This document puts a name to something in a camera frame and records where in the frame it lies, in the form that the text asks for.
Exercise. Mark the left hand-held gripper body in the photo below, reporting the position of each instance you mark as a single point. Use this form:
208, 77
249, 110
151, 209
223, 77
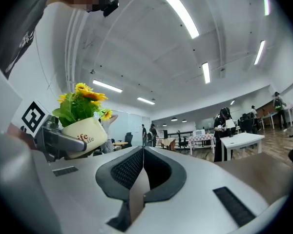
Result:
33, 117

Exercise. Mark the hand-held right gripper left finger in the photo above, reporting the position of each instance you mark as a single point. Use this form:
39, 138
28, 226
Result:
70, 194

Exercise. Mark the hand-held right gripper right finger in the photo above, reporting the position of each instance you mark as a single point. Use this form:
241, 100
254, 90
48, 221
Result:
200, 203

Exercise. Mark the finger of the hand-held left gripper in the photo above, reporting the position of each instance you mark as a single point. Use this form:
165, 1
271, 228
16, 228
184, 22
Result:
66, 141

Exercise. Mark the yellow sunflower bouquet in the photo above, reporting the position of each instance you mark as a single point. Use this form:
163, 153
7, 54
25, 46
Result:
84, 128

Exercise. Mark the person's left forearm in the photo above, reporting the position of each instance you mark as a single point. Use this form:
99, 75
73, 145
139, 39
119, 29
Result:
19, 136

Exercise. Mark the white checkered table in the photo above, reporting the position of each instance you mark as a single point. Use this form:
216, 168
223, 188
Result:
201, 140

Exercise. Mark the long ceiling strip light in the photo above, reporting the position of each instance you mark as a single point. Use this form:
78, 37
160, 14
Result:
265, 0
206, 72
146, 101
259, 52
107, 86
178, 11

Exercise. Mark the table with yellow cloth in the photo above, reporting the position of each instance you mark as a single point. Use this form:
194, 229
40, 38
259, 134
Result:
166, 142

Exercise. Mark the white microwave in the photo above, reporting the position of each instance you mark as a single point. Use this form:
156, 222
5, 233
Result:
199, 132

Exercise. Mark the round pendant lamp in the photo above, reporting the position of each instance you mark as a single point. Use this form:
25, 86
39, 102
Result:
184, 121
174, 119

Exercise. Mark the white paper sheet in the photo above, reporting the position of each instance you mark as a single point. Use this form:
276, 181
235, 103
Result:
230, 123

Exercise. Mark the row of black chairs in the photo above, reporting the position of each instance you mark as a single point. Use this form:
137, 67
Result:
247, 124

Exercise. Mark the person's dark grey t-shirt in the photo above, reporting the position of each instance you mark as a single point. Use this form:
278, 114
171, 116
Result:
17, 25

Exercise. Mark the ceiling security camera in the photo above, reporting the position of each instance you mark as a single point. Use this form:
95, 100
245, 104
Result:
92, 71

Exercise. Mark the black head camera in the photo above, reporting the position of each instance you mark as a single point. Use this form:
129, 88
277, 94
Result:
110, 7

